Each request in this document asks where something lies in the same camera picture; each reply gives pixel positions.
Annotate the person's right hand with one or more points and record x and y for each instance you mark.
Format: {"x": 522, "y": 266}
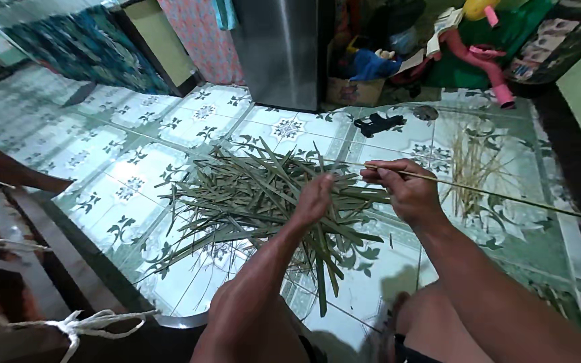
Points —
{"x": 414, "y": 198}

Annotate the person's left hand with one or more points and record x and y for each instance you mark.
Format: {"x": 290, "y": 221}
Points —
{"x": 314, "y": 201}

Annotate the person's right thumb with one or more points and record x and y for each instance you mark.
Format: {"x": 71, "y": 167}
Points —
{"x": 390, "y": 180}

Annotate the person's left fingers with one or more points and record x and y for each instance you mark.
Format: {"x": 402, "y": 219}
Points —
{"x": 325, "y": 182}

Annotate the person's right fingers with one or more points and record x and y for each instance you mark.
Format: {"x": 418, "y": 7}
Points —
{"x": 386, "y": 164}

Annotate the long thin green stick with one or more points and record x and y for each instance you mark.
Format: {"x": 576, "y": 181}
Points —
{"x": 487, "y": 191}

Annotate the person's right forearm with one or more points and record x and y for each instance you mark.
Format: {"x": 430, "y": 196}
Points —
{"x": 492, "y": 297}

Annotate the person's left forearm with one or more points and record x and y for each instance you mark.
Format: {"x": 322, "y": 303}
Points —
{"x": 260, "y": 282}

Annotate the black toy gun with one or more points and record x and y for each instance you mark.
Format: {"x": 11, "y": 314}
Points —
{"x": 377, "y": 124}

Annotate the pile of green leaf strips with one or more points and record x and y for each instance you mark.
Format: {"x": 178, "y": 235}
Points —
{"x": 250, "y": 194}

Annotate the pile of thin tan sticks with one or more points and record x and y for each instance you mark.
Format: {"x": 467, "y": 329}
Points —
{"x": 468, "y": 176}

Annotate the cardboard box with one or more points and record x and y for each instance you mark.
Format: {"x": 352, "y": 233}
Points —
{"x": 353, "y": 92}

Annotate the blue cloth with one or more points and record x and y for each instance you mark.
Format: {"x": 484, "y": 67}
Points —
{"x": 373, "y": 65}

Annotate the green cloth sheet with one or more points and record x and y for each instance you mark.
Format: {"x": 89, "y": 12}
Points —
{"x": 472, "y": 70}

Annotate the grey refrigerator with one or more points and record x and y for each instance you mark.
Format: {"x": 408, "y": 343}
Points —
{"x": 283, "y": 55}

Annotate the pink red bent tube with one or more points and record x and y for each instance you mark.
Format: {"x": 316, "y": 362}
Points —
{"x": 477, "y": 63}

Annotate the person's legs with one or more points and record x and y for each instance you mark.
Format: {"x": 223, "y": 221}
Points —
{"x": 429, "y": 320}

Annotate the yellow round toy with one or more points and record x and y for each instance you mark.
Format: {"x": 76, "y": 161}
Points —
{"x": 477, "y": 8}

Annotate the pink patterned curtain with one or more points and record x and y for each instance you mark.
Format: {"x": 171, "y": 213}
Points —
{"x": 202, "y": 43}

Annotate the teal cloth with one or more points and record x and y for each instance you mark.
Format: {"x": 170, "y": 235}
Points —
{"x": 225, "y": 14}

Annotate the dark bag with printed pictures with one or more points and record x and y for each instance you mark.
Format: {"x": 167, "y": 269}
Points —
{"x": 552, "y": 43}

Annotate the pale green cabinet panel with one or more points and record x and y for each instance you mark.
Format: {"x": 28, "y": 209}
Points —
{"x": 162, "y": 40}

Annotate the heap of green leaves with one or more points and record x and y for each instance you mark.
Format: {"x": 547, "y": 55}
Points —
{"x": 580, "y": 312}

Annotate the blue green leaf-patterned curtain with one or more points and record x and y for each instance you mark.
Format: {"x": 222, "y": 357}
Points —
{"x": 88, "y": 53}

